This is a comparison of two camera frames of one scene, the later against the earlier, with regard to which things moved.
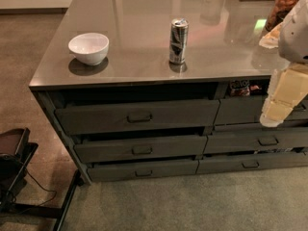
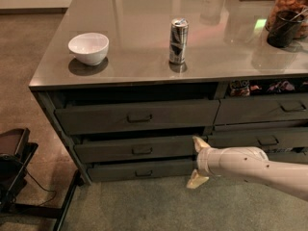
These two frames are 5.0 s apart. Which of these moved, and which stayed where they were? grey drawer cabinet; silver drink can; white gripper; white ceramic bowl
Moved: white gripper
Stayed: silver drink can; grey drawer cabinet; white ceramic bowl
